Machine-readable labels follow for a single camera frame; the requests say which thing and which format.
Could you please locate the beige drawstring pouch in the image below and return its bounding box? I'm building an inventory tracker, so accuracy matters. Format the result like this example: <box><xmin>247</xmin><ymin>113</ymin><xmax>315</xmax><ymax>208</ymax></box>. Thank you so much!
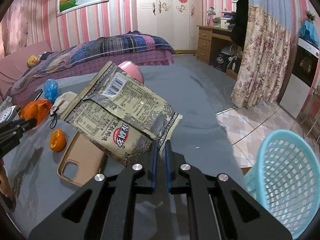
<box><xmin>50</xmin><ymin>92</ymin><xmax>77</xmax><ymax>129</ymax></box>

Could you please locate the blue plastic bag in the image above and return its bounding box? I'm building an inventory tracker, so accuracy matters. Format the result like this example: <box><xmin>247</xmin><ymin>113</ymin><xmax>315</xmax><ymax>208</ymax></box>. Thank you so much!
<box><xmin>43</xmin><ymin>79</ymin><xmax>59</xmax><ymax>104</ymax></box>

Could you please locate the wooden desk with drawers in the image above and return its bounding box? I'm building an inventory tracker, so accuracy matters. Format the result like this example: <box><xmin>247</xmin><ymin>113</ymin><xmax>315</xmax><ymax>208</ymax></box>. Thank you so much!
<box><xmin>196</xmin><ymin>25</ymin><xmax>242</xmax><ymax>80</ymax></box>

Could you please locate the light blue plastic basket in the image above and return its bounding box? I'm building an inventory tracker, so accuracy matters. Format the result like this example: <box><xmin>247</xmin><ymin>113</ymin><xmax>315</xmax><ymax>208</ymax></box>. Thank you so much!
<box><xmin>244</xmin><ymin>129</ymin><xmax>319</xmax><ymax>239</ymax></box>

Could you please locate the black appliance with white top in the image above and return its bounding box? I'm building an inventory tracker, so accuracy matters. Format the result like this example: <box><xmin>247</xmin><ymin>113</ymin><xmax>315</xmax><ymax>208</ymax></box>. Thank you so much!
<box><xmin>280</xmin><ymin>37</ymin><xmax>319</xmax><ymax>119</ymax></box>

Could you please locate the white wardrobe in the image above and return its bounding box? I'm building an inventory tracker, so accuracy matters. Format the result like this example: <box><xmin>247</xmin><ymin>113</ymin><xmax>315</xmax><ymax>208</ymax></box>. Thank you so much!
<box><xmin>136</xmin><ymin>0</ymin><xmax>203</xmax><ymax>53</ymax></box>

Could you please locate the brown phone case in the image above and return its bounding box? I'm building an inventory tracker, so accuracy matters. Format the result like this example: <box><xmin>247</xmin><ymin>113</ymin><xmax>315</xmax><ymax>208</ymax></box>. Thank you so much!
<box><xmin>57</xmin><ymin>132</ymin><xmax>106</xmax><ymax>187</ymax></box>

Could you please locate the desk lamp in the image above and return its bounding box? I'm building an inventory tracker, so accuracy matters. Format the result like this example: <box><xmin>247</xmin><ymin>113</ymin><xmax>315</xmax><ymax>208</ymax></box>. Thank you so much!
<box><xmin>206</xmin><ymin>7</ymin><xmax>216</xmax><ymax>27</ymax></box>

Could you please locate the floral curtain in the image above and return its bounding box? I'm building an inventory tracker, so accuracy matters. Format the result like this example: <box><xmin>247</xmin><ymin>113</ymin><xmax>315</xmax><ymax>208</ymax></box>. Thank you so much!
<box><xmin>231</xmin><ymin>5</ymin><xmax>291</xmax><ymax>108</ymax></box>

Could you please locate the yellow duck plush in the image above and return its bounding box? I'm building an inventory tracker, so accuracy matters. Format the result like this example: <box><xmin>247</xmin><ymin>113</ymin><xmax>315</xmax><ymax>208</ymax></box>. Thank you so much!
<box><xmin>27</xmin><ymin>55</ymin><xmax>40</xmax><ymax>68</ymax></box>

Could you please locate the grey printed snack packet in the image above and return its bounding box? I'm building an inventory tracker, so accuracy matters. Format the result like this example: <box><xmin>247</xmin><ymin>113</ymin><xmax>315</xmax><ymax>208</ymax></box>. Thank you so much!
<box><xmin>60</xmin><ymin>62</ymin><xmax>183</xmax><ymax>166</ymax></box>

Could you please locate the orange plastic snack bag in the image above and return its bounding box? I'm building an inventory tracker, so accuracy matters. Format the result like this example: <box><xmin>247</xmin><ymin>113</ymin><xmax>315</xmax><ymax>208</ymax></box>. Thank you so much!
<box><xmin>20</xmin><ymin>99</ymin><xmax>52</xmax><ymax>126</ymax></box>

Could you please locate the half peeled mandarin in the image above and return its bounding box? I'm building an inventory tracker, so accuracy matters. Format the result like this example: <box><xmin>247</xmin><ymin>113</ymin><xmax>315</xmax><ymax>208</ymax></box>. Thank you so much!
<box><xmin>49</xmin><ymin>128</ymin><xmax>67</xmax><ymax>152</ymax></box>

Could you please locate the black hanging coat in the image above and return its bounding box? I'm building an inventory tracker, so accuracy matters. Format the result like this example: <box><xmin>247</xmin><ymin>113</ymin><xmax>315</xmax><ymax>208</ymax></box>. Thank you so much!
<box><xmin>231</xmin><ymin>0</ymin><xmax>248</xmax><ymax>49</ymax></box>

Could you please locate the bed with plaid quilt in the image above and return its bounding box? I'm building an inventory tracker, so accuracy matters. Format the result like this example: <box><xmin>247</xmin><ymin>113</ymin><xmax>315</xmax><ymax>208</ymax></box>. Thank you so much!
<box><xmin>1</xmin><ymin>31</ymin><xmax>176</xmax><ymax>103</ymax></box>

